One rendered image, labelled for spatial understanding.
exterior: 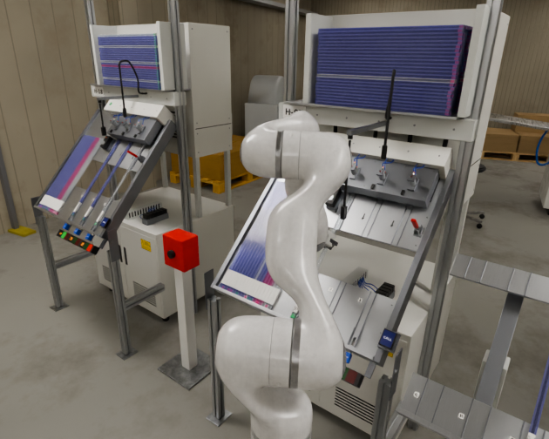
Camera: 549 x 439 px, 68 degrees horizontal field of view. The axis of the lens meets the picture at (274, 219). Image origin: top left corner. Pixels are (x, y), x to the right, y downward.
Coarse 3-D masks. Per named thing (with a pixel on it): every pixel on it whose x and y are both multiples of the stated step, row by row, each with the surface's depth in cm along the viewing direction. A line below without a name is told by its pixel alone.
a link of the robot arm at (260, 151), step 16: (304, 112) 93; (256, 128) 84; (272, 128) 86; (288, 128) 89; (304, 128) 91; (256, 144) 81; (272, 144) 80; (256, 160) 81; (272, 160) 81; (272, 176) 84
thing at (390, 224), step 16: (352, 208) 152; (368, 208) 150; (384, 208) 147; (400, 208) 144; (416, 208) 142; (432, 208) 140; (352, 224) 149; (368, 224) 146; (384, 224) 144; (400, 224) 141; (384, 240) 141; (400, 240) 138; (416, 240) 136
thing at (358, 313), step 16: (336, 288) 139; (352, 288) 137; (288, 304) 143; (336, 304) 136; (352, 304) 134; (368, 304) 132; (384, 304) 130; (336, 320) 134; (352, 320) 132; (368, 320) 130; (384, 320) 127; (352, 336) 129; (368, 336) 127; (368, 352) 125
